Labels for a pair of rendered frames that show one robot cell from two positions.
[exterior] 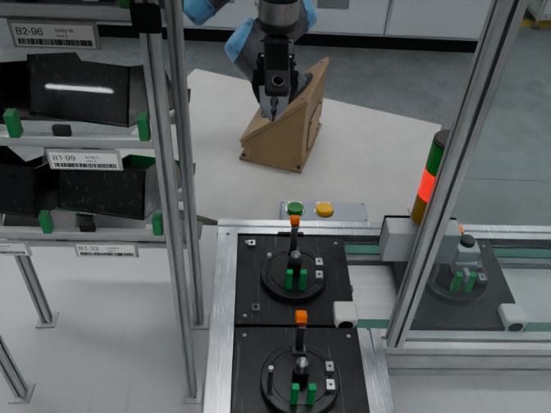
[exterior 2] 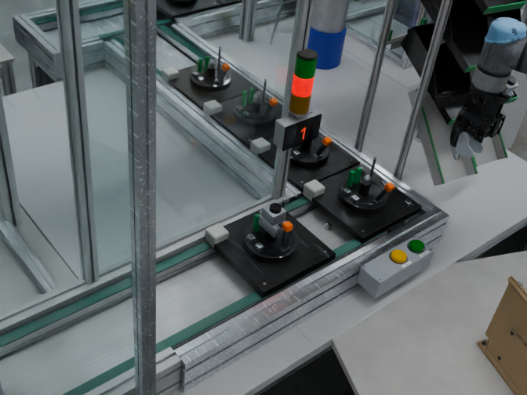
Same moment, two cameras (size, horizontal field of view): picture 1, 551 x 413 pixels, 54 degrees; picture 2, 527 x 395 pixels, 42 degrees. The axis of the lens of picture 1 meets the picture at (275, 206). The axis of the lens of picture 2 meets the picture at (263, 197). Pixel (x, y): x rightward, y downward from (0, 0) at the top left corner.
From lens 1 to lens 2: 2.15 m
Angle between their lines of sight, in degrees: 90
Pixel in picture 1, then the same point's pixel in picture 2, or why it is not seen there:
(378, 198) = (389, 356)
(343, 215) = (382, 260)
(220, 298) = (384, 173)
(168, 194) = (387, 16)
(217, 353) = (354, 152)
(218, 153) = not seen: outside the picture
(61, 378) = (413, 148)
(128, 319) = (425, 180)
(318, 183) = (452, 342)
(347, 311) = (313, 184)
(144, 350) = not seen: hidden behind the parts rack
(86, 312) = not seen: hidden behind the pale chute
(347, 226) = (370, 253)
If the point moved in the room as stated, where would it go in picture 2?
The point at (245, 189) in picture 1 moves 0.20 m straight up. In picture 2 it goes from (490, 298) to (514, 244)
